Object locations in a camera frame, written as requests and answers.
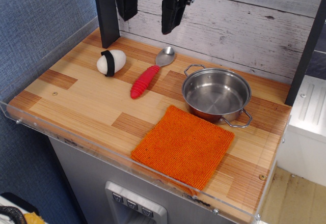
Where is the white egg with black band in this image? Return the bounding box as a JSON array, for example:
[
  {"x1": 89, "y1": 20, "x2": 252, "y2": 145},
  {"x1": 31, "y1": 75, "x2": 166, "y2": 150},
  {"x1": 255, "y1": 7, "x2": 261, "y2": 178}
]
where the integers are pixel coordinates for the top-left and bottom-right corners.
[{"x1": 96, "y1": 49, "x2": 126, "y2": 77}]

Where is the small steel pot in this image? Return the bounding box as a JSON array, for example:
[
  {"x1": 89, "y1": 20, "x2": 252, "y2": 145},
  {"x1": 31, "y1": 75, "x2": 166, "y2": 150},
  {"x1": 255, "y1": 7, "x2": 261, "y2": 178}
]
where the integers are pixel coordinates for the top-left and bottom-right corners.
[{"x1": 181, "y1": 64, "x2": 252, "y2": 128}]

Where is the orange knitted cloth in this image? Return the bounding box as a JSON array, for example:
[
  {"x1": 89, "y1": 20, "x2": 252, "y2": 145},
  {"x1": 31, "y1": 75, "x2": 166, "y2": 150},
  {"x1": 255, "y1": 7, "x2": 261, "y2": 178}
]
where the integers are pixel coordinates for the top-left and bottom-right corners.
[{"x1": 131, "y1": 105, "x2": 235, "y2": 190}]

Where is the white appliance at right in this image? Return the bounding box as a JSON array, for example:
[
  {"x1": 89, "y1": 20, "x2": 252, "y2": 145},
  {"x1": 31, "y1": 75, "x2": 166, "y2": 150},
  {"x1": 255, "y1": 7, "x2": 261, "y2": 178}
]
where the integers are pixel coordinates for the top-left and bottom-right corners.
[{"x1": 277, "y1": 75, "x2": 325, "y2": 186}]

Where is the grey cabinet with button panel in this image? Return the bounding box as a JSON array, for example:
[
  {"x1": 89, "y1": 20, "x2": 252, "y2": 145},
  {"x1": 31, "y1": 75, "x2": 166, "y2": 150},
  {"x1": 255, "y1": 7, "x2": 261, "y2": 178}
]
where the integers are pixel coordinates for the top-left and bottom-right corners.
[{"x1": 50, "y1": 138, "x2": 230, "y2": 223}]

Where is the black and yellow object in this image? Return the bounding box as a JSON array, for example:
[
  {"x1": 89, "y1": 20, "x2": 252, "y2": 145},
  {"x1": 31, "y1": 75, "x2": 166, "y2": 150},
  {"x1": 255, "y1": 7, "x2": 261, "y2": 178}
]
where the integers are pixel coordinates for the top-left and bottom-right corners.
[{"x1": 1, "y1": 192, "x2": 46, "y2": 223}]

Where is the dark left frame post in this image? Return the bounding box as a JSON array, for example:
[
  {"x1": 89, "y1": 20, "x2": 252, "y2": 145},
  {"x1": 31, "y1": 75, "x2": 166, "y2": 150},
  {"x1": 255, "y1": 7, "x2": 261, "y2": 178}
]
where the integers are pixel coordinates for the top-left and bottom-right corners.
[{"x1": 95, "y1": 0, "x2": 120, "y2": 48}]

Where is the dark frame post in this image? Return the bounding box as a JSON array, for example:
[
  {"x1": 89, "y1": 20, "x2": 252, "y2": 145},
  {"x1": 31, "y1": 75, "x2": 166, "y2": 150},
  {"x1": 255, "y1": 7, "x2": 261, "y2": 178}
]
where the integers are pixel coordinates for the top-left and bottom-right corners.
[
  {"x1": 95, "y1": 0, "x2": 120, "y2": 48},
  {"x1": 285, "y1": 0, "x2": 325, "y2": 106}
]

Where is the spoon with red handle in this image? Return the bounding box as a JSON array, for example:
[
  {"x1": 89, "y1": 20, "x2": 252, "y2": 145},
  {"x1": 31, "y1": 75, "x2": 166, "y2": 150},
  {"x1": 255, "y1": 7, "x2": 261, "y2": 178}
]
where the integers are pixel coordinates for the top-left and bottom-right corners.
[{"x1": 130, "y1": 46, "x2": 175, "y2": 99}]

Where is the dark right frame post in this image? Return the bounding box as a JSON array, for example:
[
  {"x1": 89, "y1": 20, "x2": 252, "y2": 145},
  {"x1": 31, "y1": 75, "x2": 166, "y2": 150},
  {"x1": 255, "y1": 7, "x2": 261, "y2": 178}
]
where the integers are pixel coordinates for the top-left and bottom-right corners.
[{"x1": 285, "y1": 0, "x2": 325, "y2": 106}]

